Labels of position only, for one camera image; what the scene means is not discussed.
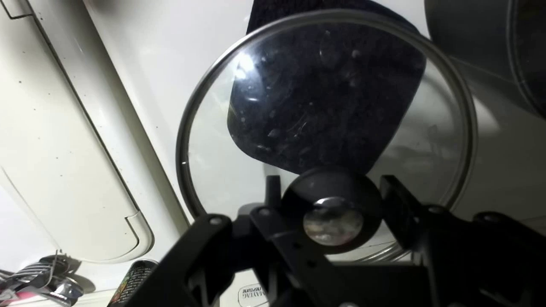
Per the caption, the grey metal pot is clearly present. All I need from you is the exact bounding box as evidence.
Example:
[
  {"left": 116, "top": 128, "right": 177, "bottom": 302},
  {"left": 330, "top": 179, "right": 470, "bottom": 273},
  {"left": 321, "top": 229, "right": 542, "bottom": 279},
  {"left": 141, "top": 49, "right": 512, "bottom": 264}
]
[{"left": 424, "top": 0, "right": 546, "bottom": 120}]

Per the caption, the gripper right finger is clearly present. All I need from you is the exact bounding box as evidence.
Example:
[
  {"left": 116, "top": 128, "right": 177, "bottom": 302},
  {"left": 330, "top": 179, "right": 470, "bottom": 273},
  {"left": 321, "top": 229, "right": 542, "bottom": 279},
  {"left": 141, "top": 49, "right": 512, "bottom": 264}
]
[{"left": 379, "top": 175, "right": 546, "bottom": 307}]

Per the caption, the heap of kitchen utensils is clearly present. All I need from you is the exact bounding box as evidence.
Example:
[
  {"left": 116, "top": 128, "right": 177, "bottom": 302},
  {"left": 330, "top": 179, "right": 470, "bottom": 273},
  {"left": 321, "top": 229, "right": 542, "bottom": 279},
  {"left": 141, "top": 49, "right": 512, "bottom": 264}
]
[{"left": 0, "top": 251, "right": 97, "bottom": 307}]

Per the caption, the dark printed can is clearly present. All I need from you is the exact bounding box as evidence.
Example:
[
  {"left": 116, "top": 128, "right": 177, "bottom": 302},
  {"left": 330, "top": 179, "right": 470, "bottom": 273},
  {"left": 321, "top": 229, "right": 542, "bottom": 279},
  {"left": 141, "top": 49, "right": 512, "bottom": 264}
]
[{"left": 107, "top": 259, "right": 159, "bottom": 307}]

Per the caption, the dark blue pot holder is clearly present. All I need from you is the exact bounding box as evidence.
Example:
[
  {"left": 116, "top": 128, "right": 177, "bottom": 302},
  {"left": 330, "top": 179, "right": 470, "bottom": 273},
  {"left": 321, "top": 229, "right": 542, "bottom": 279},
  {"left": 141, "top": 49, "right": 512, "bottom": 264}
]
[{"left": 227, "top": 0, "right": 427, "bottom": 175}]

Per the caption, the glass lid with black knob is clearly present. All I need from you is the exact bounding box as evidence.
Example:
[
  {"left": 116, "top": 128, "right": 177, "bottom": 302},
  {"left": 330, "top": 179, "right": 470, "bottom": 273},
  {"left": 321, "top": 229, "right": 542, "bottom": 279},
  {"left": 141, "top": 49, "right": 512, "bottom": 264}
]
[{"left": 176, "top": 9, "right": 477, "bottom": 261}]

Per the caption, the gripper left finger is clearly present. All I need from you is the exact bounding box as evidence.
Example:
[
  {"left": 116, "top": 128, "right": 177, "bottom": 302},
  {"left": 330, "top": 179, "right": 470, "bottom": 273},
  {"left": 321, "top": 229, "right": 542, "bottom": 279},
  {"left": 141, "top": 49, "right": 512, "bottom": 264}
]
[{"left": 126, "top": 175, "right": 337, "bottom": 307}]

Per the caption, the white washing machine lid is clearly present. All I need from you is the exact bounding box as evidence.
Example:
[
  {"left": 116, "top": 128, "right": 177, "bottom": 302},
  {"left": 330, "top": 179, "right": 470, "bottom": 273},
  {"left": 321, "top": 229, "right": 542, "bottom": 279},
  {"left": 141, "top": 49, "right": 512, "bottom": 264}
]
[{"left": 0, "top": 0, "right": 155, "bottom": 263}]

